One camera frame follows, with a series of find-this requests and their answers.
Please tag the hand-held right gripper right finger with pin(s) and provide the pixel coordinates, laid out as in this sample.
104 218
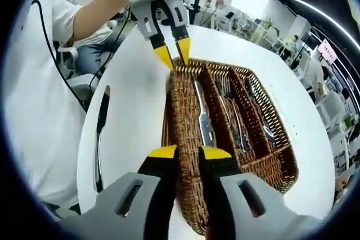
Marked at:
253 209

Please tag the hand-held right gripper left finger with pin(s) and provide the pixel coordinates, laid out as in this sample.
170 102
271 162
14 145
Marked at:
123 206

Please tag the brown wicker storage tray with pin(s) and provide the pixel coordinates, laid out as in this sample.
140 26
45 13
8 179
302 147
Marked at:
182 127

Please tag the stainless steel knife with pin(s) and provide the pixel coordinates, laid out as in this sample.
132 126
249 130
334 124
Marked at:
102 110
206 127

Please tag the white armrest swivel chair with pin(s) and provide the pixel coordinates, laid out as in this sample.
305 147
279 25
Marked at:
81 81

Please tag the operator in white shirt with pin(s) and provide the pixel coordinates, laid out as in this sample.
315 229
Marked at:
33 110

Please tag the ceiling strip lights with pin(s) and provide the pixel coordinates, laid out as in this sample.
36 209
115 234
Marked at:
309 5

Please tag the group of white office chairs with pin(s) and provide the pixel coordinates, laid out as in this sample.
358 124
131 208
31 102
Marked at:
332 102

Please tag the pink hanging sign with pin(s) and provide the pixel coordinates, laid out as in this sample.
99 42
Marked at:
329 50

